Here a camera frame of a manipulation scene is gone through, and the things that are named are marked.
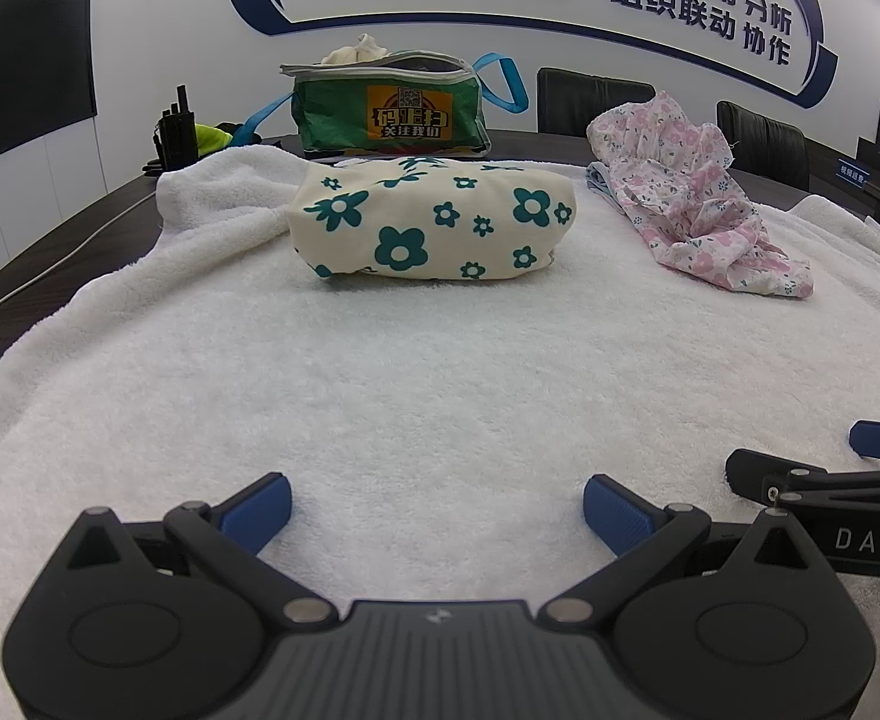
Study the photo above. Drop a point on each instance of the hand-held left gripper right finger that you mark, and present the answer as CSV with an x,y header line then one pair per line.
x,y
616,510

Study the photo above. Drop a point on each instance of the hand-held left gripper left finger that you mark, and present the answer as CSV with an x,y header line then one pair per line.
x,y
260,506

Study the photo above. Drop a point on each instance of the cream green-flowered garment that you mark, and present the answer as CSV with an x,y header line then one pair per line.
x,y
425,225

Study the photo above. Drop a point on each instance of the white towel blanket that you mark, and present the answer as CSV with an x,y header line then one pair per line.
x,y
410,390

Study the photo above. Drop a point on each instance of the small blue desk sign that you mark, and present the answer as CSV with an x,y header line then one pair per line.
x,y
853,171

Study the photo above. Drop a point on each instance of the pink floral garment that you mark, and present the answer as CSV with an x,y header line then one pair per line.
x,y
680,187

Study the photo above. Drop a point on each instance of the black office chair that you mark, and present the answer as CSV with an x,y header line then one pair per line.
x,y
763,142
582,101

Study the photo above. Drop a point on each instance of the pink garment with blue trim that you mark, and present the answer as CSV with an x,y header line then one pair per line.
x,y
597,178

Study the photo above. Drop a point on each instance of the yellow-green cloth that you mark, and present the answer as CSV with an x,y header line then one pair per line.
x,y
211,141

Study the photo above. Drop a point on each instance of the black walkie-talkie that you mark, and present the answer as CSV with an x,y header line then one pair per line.
x,y
174,131

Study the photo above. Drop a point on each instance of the white crumpled cloth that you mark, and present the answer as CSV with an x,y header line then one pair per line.
x,y
357,52

